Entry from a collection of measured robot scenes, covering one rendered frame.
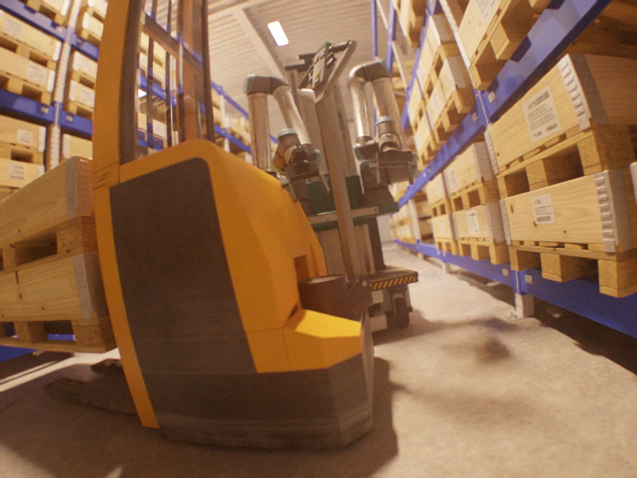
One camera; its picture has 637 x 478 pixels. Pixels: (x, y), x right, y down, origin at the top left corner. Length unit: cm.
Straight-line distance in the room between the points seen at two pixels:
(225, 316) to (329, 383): 30
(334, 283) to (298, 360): 36
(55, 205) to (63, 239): 14
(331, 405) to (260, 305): 30
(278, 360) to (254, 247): 28
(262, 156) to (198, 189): 95
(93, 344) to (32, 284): 42
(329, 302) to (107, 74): 115
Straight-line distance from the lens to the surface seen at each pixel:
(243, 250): 77
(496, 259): 186
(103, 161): 117
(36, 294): 145
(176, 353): 93
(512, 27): 142
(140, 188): 95
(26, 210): 149
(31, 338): 161
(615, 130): 103
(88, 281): 115
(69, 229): 120
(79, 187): 120
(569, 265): 126
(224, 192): 80
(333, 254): 199
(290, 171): 130
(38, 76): 317
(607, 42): 174
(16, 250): 161
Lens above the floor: 56
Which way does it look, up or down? 1 degrees up
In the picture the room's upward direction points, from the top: 10 degrees counter-clockwise
